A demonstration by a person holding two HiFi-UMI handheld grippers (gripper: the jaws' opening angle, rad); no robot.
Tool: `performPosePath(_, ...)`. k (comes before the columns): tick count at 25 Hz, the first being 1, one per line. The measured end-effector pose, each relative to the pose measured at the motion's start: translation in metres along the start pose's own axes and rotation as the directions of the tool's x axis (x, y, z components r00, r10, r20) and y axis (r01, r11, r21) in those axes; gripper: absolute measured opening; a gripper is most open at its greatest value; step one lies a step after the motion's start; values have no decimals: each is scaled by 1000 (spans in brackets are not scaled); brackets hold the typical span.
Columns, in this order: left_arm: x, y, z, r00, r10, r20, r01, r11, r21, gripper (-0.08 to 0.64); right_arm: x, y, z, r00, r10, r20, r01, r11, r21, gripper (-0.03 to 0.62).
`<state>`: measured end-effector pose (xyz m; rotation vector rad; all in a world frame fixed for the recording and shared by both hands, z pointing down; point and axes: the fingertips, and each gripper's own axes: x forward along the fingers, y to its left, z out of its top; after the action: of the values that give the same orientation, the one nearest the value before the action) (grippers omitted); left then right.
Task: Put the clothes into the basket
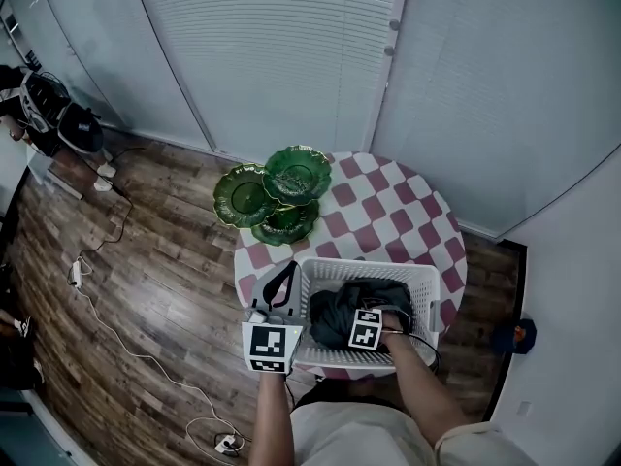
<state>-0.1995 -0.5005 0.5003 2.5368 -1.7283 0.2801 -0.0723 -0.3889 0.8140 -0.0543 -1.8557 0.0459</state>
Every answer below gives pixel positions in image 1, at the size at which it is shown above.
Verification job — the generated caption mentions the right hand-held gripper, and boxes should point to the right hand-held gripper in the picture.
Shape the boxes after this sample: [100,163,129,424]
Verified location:
[347,308,385,352]

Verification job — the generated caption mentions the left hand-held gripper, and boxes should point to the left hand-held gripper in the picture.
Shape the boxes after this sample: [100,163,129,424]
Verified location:
[241,260,311,377]

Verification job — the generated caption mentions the dark grey clothes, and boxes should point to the dark grey clothes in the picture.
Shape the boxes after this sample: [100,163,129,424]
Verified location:
[309,278,414,354]

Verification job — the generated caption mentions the white plastic laundry basket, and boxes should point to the white plastic laundry basket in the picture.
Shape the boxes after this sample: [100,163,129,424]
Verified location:
[292,256,443,371]

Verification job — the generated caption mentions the person's right forearm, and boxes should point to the person's right forearm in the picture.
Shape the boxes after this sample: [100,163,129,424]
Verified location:
[379,330,473,449]

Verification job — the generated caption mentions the person's left forearm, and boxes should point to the person's left forearm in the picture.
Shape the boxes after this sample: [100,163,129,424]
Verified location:
[247,371,296,466]

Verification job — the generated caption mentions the green scalloped glass plate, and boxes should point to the green scalloped glass plate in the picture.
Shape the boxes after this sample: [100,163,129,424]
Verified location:
[261,144,334,207]
[250,198,322,248]
[212,163,281,228]

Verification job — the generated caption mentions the person's dark trousers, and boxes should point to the person's dark trousers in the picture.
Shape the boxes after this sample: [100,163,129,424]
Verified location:
[290,380,408,415]

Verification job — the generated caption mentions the person's white shirt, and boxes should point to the person's white shirt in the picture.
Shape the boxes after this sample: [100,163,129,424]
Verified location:
[289,399,540,466]

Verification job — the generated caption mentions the red white checkered round table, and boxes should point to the red white checkered round table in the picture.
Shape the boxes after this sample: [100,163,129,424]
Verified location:
[233,150,469,383]

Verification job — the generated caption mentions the dark blue cap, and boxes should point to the dark blue cap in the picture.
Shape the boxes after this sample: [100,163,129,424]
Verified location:
[490,316,539,356]

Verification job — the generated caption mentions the white window blinds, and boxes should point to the white window blinds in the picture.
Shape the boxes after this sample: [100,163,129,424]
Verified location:
[129,0,406,160]

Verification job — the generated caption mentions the dark bag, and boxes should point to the dark bag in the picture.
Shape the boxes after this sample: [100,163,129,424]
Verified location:
[0,303,46,393]

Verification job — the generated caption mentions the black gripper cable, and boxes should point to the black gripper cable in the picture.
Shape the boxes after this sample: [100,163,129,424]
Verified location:
[409,332,443,374]

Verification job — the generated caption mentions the white floor cable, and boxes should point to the white floor cable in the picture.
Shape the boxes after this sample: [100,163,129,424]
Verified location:
[76,279,253,458]

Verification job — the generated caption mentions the black floor cable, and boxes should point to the black floor cable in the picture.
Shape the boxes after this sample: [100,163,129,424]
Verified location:
[77,146,147,262]

